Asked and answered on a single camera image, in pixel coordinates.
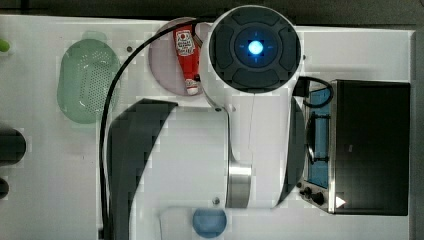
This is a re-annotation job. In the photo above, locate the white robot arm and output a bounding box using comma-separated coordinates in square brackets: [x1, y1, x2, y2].
[105, 5, 303, 240]

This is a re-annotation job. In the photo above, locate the black toaster oven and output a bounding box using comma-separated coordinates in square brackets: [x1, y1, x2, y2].
[298, 80, 411, 216]

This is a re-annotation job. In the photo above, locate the grey round plate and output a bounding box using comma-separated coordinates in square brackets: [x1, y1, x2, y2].
[148, 23, 211, 96]

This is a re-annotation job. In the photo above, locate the red ketchup bottle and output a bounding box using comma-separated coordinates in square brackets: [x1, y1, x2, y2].
[173, 25, 200, 95]

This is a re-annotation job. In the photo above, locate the blue bowl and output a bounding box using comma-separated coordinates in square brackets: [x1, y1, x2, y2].
[192, 209, 227, 239]

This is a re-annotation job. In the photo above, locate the green perforated colander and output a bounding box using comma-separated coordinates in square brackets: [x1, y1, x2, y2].
[57, 31, 120, 124]

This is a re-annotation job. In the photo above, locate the black cylinder cup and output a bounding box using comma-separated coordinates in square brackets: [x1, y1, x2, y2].
[0, 128, 26, 166]

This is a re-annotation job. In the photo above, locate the dark green object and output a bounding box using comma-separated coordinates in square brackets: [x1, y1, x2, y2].
[0, 178, 9, 199]

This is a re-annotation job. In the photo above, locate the black oven door handle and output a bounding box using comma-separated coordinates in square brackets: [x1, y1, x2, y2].
[306, 112, 330, 164]

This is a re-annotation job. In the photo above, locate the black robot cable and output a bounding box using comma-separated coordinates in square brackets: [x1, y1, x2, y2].
[98, 17, 214, 240]

